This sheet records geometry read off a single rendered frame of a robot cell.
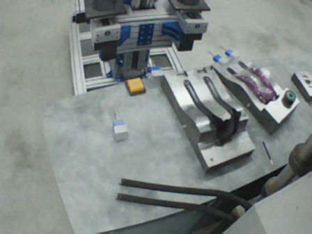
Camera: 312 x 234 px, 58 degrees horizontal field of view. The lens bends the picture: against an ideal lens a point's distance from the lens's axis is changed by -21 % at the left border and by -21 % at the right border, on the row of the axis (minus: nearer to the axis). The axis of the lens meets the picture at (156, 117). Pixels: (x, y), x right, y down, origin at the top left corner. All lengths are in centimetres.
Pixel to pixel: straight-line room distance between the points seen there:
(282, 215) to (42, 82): 245
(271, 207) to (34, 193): 184
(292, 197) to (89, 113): 111
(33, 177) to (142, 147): 109
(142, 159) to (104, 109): 30
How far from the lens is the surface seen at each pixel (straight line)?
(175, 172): 145
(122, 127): 147
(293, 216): 73
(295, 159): 105
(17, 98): 280
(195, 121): 144
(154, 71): 169
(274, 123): 165
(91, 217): 134
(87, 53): 273
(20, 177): 237
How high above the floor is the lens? 206
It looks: 53 degrees down
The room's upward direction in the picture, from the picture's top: 11 degrees clockwise
